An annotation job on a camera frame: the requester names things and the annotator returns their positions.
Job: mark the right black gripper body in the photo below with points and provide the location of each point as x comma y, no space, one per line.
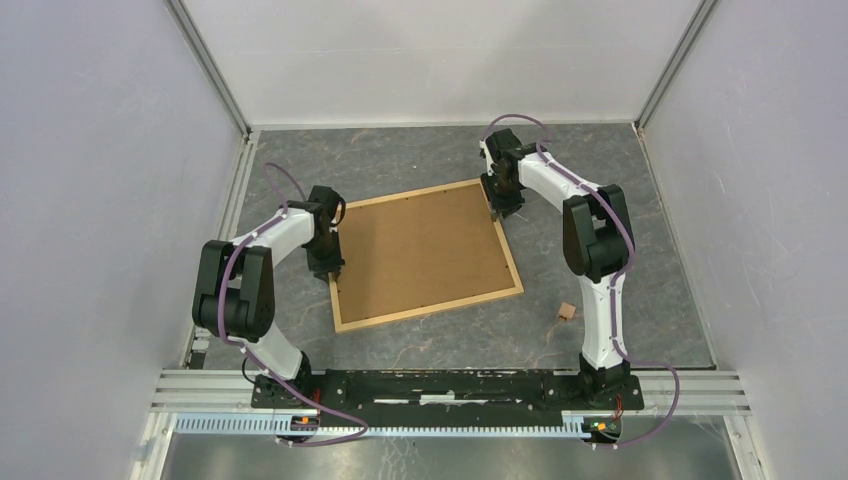
512,195

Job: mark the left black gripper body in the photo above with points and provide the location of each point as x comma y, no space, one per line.
324,250

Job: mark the brown backing board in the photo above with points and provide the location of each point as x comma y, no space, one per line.
420,252

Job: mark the wooden picture frame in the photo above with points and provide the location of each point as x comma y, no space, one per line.
338,305

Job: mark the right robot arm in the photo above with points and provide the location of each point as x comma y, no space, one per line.
597,243

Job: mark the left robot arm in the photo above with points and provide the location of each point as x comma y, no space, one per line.
234,297

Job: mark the small brown cube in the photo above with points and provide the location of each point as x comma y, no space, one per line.
566,312

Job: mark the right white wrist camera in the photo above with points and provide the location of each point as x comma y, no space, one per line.
488,148

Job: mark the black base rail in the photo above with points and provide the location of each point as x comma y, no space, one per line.
450,399

